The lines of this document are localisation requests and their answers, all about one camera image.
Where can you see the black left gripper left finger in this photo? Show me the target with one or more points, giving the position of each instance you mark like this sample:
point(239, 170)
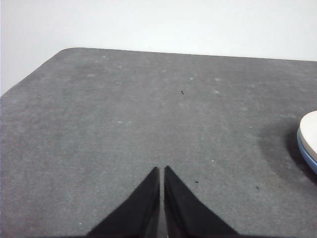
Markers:
point(133, 215)

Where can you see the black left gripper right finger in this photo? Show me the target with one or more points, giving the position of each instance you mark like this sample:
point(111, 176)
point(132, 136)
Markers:
point(188, 215)

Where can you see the blue round plate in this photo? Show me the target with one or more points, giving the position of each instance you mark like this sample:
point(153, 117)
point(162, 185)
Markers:
point(305, 155)

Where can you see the white round plate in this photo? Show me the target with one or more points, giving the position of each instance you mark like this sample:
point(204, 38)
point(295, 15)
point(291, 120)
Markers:
point(310, 134)

